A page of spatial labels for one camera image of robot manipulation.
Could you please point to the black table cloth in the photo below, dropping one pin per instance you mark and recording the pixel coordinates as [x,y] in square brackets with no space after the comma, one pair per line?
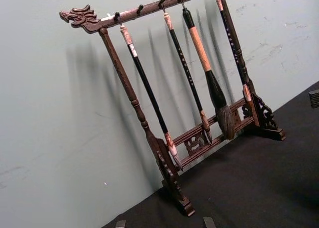
[249,178]

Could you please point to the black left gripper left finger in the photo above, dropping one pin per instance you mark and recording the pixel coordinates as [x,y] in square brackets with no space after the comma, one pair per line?
[120,224]

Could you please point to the slim black brush, white dots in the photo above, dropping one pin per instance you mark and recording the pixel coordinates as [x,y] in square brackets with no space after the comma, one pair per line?
[233,44]

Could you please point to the slim black brush, white label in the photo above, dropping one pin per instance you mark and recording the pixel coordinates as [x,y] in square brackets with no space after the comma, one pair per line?
[149,93]

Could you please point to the dark carved wooden brush rack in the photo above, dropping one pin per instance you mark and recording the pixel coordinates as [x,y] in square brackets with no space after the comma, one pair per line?
[124,80]

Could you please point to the plain pale wall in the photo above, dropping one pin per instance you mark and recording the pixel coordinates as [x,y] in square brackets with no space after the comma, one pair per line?
[49,100]

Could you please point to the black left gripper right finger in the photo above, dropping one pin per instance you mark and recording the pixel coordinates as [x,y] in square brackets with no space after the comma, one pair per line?
[210,223]

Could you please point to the black ribbed block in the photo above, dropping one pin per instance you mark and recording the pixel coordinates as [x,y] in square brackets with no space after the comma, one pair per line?
[314,98]

